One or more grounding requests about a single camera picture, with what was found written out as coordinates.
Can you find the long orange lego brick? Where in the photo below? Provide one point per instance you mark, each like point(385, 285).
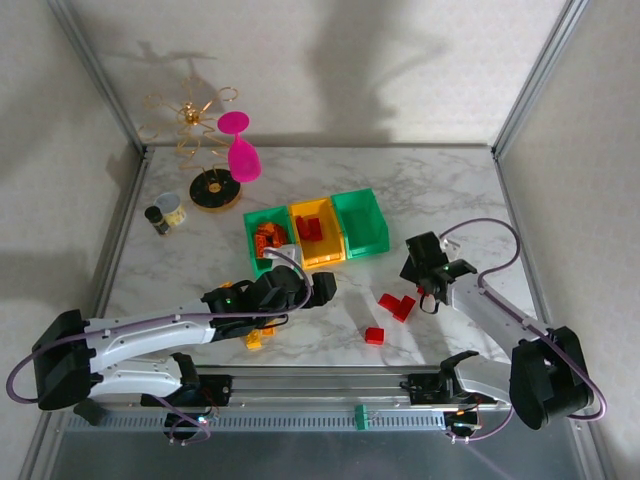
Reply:
point(274, 229)

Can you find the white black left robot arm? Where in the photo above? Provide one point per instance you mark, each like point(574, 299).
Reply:
point(150, 335)

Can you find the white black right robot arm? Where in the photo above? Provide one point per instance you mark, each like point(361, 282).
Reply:
point(490, 305)

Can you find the green plastic bin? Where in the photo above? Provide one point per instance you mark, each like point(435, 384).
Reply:
point(270, 272)
point(362, 225)

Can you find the small yellow lego brick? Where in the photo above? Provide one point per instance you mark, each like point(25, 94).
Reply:
point(269, 330)
point(254, 340)

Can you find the yellow plastic bin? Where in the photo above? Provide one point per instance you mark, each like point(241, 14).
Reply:
point(320, 252)

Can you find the small cup with contents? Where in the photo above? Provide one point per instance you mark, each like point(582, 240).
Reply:
point(172, 210)

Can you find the pink wine glass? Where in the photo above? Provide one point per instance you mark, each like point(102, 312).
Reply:
point(243, 160)

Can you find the small dark bottle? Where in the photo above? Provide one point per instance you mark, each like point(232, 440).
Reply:
point(158, 221)

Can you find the green terminal connector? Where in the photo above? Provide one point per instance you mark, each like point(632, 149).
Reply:
point(361, 417)

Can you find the grey metal sheet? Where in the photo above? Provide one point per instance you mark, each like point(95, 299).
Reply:
point(325, 457)

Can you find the aluminium side rail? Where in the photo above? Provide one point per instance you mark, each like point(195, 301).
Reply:
point(119, 250)
point(526, 250)

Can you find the wide aluminium mounting rail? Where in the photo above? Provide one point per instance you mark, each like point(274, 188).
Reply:
point(325, 387)

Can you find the thin aluminium rail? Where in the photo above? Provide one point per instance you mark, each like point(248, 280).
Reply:
point(400, 146)

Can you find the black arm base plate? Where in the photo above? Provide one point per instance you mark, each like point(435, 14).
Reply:
point(420, 388)
point(217, 390)

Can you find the aluminium frame post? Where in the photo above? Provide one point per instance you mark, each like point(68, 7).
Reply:
point(536, 75)
point(101, 75)

